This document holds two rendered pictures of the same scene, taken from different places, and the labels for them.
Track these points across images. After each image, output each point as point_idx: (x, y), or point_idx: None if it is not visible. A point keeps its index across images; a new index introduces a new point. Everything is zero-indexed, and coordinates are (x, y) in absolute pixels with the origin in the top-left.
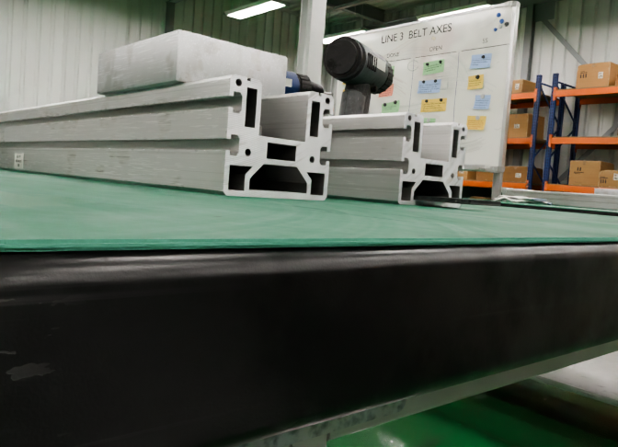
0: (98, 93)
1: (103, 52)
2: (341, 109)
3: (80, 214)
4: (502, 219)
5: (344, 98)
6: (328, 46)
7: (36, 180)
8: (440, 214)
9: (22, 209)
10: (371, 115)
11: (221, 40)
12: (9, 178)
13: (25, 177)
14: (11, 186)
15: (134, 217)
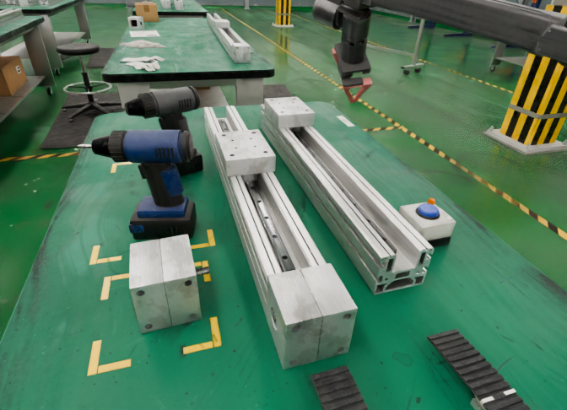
0: (313, 125)
1: (313, 111)
2: (188, 126)
3: (312, 105)
4: (251, 112)
5: (186, 120)
6: (197, 94)
7: (322, 134)
8: (260, 114)
9: (315, 106)
10: (235, 110)
11: (285, 97)
12: (327, 134)
13: (327, 142)
14: (321, 120)
15: (309, 105)
